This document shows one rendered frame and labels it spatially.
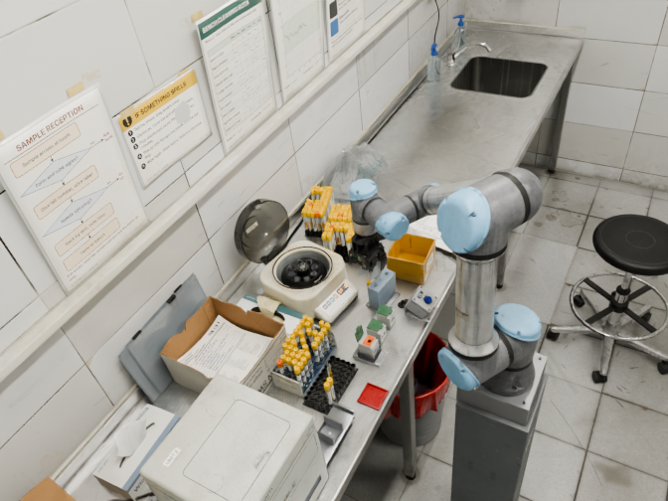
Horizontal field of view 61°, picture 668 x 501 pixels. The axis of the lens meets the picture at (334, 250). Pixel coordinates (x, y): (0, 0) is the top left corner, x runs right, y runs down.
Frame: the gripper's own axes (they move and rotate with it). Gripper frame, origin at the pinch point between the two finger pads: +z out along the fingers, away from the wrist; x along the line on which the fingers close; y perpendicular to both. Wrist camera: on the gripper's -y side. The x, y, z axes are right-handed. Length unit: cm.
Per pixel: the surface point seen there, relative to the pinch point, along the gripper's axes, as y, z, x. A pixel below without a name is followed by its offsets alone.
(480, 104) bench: -132, 15, -30
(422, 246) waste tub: -27.0, 9.3, 0.8
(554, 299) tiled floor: -113, 103, 26
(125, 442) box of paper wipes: 80, 6, -25
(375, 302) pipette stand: 2.0, 11.0, 0.6
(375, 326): 11.8, 8.5, 7.4
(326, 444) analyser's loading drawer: 49, 11, 17
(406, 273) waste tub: -14.2, 11.3, 1.9
